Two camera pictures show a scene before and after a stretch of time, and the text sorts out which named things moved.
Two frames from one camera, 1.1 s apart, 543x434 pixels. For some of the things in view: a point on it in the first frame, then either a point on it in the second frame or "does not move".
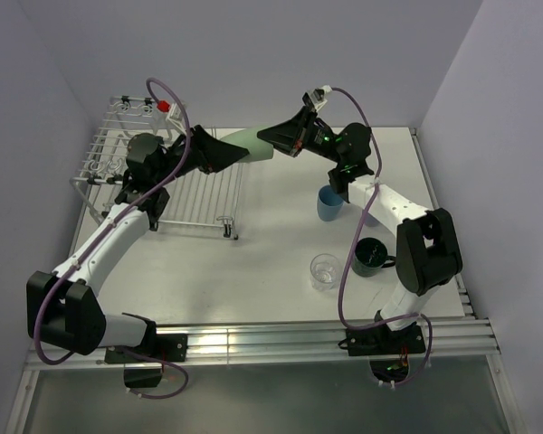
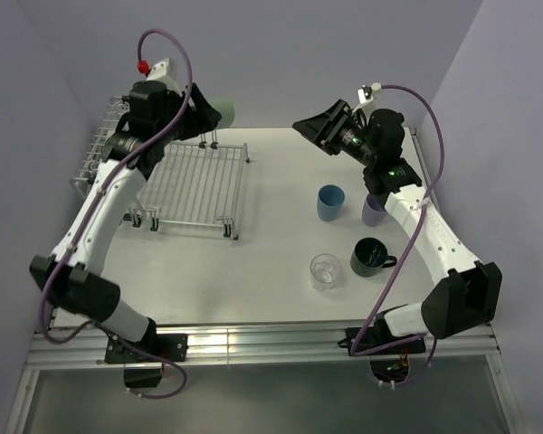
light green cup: (258, 148) → (226, 109)
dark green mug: (369, 256) does not move
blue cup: (328, 203) does not move
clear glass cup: (324, 271) does not move
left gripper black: (210, 154) → (204, 120)
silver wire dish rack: (212, 199) does not move
